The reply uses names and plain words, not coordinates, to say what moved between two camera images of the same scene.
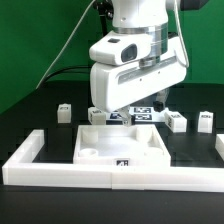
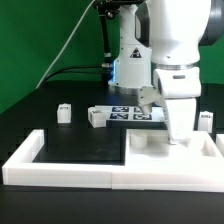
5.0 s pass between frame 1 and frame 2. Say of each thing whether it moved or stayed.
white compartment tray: moved
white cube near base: stayed
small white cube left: stayed
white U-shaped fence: stayed
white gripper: moved
